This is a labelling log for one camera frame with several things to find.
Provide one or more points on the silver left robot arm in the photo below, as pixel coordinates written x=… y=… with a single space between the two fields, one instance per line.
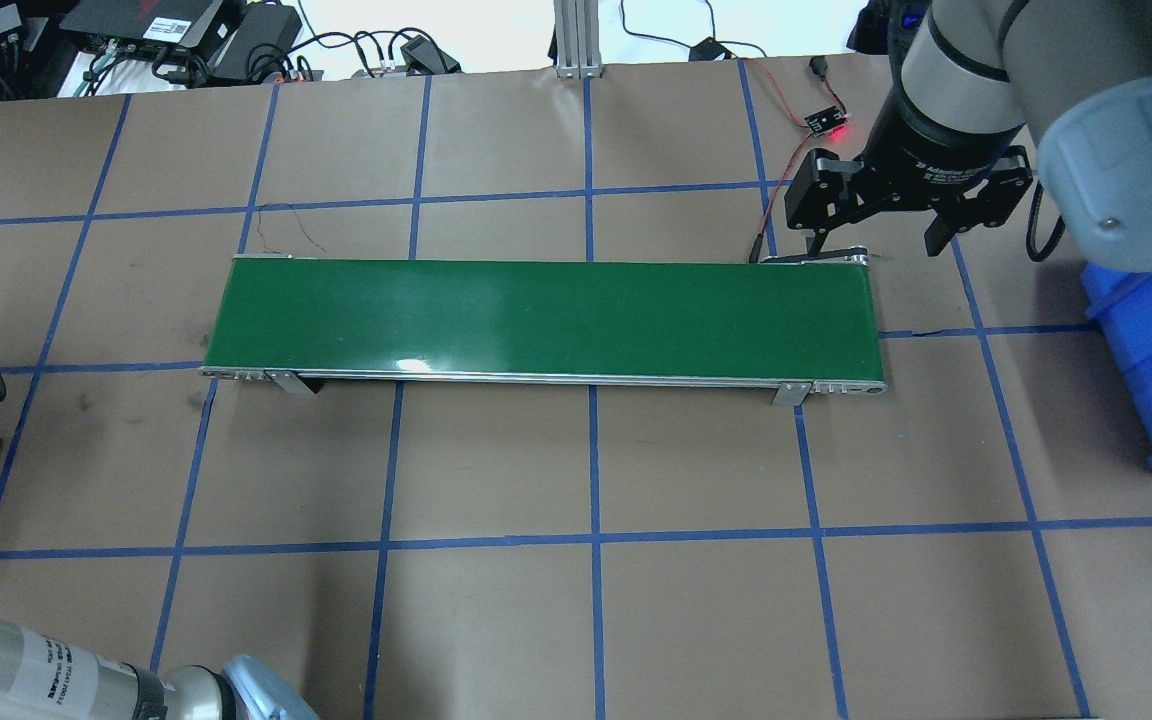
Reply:
x=44 y=678

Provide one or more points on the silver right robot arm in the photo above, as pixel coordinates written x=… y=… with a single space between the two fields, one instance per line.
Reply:
x=988 y=98

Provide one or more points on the black power adapter brick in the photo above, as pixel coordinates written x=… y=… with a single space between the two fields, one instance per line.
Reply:
x=264 y=30

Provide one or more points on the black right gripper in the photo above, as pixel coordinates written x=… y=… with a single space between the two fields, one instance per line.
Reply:
x=939 y=148

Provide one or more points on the small sensor circuit board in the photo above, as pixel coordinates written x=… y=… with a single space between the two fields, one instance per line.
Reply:
x=831 y=123

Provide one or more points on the black laptop with red logo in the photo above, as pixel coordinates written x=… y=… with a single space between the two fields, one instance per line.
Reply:
x=197 y=27

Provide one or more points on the aluminium frame post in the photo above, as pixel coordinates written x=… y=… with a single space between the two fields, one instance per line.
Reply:
x=576 y=36

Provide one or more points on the green conveyor belt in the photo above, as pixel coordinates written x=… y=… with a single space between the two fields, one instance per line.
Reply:
x=796 y=329

